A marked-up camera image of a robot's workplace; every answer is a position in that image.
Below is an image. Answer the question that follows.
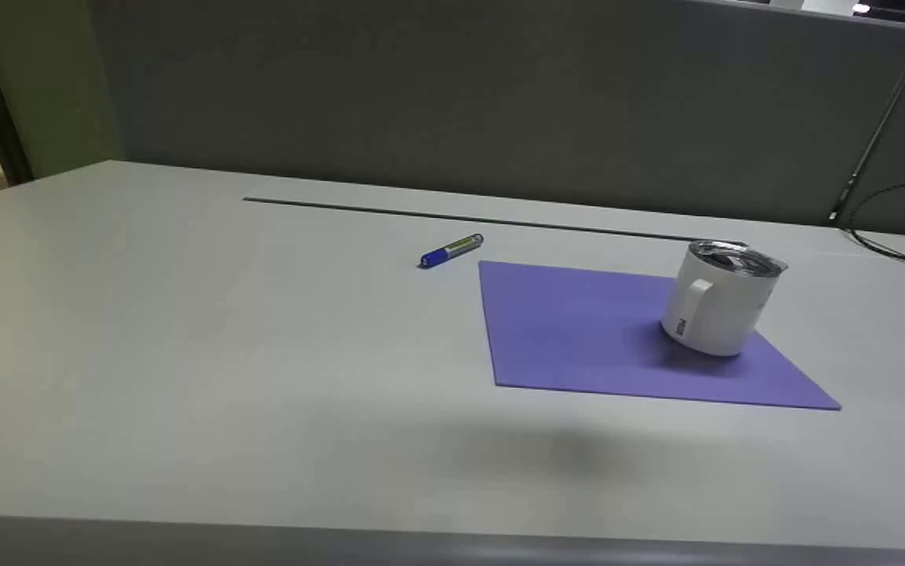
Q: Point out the clear flask lid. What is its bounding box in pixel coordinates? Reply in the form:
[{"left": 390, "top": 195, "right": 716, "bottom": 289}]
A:
[{"left": 686, "top": 235, "right": 792, "bottom": 283}]

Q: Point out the blue and silver marker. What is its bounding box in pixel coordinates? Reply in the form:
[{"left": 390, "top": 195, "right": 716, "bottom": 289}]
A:
[{"left": 415, "top": 229, "right": 487, "bottom": 274}]

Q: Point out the thin metal table strip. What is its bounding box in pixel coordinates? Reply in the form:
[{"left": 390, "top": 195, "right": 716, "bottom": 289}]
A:
[{"left": 238, "top": 191, "right": 734, "bottom": 249}]

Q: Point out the purple square mat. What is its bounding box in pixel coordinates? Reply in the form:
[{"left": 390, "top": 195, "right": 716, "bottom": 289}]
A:
[{"left": 474, "top": 259, "right": 846, "bottom": 415}]

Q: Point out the wide grey partition panel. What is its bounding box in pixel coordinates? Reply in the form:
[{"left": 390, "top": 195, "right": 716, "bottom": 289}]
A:
[{"left": 88, "top": 0, "right": 905, "bottom": 227}]

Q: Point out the white flask mug with handle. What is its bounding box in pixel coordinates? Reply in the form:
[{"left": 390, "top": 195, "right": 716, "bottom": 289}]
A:
[{"left": 659, "top": 244, "right": 788, "bottom": 363}]

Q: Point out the black cable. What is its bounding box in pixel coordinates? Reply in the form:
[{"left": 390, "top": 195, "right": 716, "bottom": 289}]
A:
[{"left": 822, "top": 47, "right": 905, "bottom": 280}]

